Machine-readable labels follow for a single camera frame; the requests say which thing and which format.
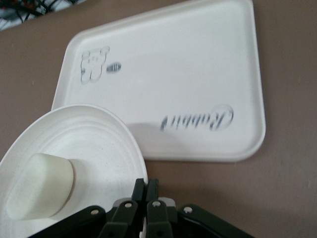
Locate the cream rabbit print tray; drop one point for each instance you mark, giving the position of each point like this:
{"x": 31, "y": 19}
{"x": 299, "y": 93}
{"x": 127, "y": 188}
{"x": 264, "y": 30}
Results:
{"x": 173, "y": 74}

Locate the white steamed bun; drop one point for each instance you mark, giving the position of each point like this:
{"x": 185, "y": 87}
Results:
{"x": 39, "y": 186}

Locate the white round plate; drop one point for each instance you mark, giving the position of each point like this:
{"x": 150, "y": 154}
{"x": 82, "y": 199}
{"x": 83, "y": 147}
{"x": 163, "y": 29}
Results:
{"x": 99, "y": 153}

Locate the brown table mat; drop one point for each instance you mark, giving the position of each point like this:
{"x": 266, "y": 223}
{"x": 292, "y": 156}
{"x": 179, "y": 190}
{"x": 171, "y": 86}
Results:
{"x": 284, "y": 186}

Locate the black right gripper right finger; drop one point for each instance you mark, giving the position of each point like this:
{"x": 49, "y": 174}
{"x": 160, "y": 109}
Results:
{"x": 158, "y": 220}

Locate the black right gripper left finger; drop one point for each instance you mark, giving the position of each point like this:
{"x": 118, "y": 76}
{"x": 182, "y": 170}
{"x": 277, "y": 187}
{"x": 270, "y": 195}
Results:
{"x": 121, "y": 218}

